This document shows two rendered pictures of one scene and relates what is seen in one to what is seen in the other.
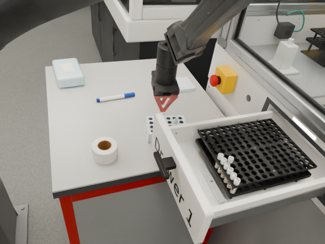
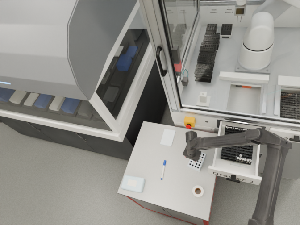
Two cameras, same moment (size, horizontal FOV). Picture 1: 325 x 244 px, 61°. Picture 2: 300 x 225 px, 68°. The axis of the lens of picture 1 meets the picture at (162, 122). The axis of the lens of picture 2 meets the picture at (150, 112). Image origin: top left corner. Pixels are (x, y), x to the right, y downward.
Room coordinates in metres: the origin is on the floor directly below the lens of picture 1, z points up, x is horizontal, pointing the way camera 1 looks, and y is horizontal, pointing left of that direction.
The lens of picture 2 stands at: (0.28, 0.37, 2.26)
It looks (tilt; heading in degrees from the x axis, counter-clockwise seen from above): 55 degrees down; 331
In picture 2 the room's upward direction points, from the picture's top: 23 degrees counter-clockwise
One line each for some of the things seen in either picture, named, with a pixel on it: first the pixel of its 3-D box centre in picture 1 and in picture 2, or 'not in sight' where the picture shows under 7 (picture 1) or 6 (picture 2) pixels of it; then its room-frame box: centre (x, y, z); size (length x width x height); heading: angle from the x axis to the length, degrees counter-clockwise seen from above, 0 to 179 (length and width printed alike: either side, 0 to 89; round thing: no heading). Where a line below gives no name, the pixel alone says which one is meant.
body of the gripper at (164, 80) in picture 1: (165, 74); (191, 152); (0.66, 0.01, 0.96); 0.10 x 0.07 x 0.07; 14
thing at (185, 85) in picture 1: (176, 85); (168, 137); (0.93, -0.04, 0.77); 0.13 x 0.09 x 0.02; 114
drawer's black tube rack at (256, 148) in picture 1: (251, 156); (237, 144); (0.49, -0.23, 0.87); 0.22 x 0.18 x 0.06; 114
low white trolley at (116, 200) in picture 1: (132, 172); (177, 178); (0.79, 0.10, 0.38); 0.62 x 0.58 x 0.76; 24
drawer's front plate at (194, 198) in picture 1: (176, 171); (233, 175); (0.40, -0.04, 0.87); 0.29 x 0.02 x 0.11; 24
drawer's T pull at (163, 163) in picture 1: (166, 163); (233, 178); (0.39, -0.02, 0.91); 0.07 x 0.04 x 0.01; 24
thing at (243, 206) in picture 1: (253, 157); (237, 143); (0.49, -0.24, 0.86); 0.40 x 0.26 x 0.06; 114
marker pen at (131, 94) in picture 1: (116, 97); (163, 169); (0.80, 0.17, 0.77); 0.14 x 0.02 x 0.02; 119
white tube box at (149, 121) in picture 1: (166, 129); (197, 160); (0.65, -0.01, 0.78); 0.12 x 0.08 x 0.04; 104
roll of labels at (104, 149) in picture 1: (104, 150); (197, 191); (0.52, 0.15, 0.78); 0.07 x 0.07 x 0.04
